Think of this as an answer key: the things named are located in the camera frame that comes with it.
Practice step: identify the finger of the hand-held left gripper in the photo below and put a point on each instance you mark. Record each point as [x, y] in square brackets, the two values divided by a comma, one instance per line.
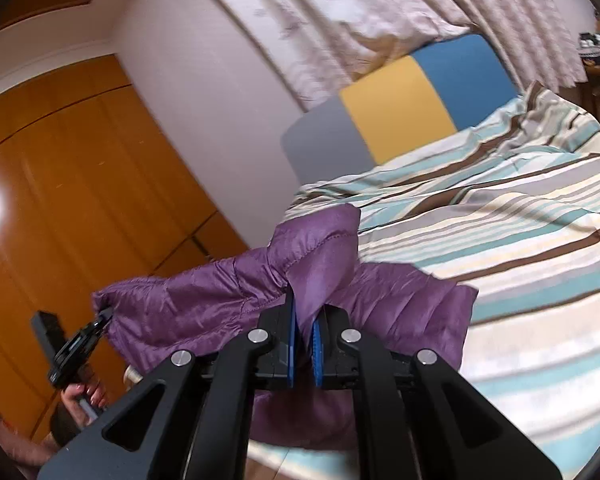
[97, 325]

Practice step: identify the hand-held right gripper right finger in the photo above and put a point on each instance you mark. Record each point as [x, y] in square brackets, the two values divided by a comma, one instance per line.
[317, 355]

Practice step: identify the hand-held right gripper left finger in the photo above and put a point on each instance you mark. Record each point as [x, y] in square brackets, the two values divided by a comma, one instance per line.
[291, 347]

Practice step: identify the purple quilted down jacket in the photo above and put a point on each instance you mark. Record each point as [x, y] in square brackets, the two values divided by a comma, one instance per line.
[205, 300]

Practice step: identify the person's left forearm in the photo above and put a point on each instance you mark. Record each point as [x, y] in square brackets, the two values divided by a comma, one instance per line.
[15, 452]

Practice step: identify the person's left hand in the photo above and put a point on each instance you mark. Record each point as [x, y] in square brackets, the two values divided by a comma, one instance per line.
[72, 399]

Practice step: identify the orange wooden wardrobe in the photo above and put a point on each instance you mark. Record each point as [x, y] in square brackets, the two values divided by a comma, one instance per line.
[80, 185]

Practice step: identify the bed with striped sheet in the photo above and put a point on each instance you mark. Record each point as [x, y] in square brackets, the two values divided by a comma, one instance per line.
[530, 210]

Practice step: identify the grey yellow blue headboard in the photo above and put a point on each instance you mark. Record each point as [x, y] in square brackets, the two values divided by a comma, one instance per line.
[395, 105]

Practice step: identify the pale patterned curtain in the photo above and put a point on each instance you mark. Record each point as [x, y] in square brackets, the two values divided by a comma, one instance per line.
[305, 20]

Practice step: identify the dark printed box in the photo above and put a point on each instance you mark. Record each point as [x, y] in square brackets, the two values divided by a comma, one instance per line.
[594, 51]

